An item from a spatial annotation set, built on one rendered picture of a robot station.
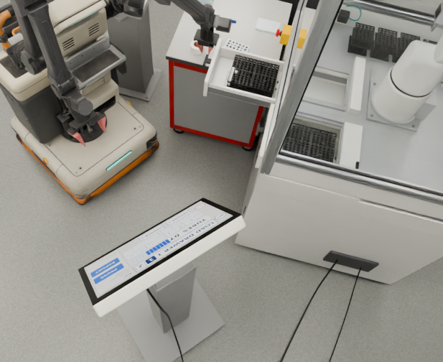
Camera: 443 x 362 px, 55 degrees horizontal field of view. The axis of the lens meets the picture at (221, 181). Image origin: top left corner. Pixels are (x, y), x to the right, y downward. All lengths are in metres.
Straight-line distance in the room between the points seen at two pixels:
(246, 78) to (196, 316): 1.29
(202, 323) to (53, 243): 0.98
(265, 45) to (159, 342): 1.69
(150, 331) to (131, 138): 1.10
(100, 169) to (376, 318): 1.80
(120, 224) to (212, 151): 0.78
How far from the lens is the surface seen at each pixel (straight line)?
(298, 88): 1.30
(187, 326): 2.42
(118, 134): 2.60
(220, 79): 2.12
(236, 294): 2.51
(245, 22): 2.53
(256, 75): 2.12
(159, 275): 1.30
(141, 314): 2.44
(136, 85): 3.07
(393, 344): 2.73
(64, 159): 2.57
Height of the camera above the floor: 2.43
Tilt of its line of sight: 62 degrees down
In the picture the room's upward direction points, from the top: 12 degrees clockwise
